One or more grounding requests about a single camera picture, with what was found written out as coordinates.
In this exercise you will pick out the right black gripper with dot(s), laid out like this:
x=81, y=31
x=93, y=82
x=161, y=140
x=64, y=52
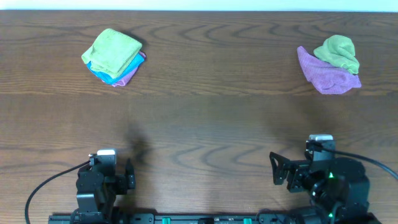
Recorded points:
x=298, y=167

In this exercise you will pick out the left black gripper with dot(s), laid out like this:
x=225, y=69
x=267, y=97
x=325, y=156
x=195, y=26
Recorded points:
x=128, y=180

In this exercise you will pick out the large green microfiber cloth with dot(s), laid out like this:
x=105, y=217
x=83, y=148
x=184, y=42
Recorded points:
x=111, y=53

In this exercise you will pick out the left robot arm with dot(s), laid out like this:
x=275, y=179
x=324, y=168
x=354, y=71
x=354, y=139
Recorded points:
x=98, y=185

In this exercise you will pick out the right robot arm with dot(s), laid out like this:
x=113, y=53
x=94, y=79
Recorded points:
x=338, y=187

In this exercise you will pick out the folded pink cloth under blue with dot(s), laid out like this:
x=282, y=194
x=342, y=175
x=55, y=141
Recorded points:
x=127, y=79

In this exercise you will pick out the crumpled purple cloth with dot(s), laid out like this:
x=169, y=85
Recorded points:
x=326, y=78

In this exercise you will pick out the crumpled green cloth top right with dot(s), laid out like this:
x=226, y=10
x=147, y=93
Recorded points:
x=339, y=51

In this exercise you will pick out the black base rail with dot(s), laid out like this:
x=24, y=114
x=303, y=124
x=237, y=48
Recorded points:
x=262, y=218

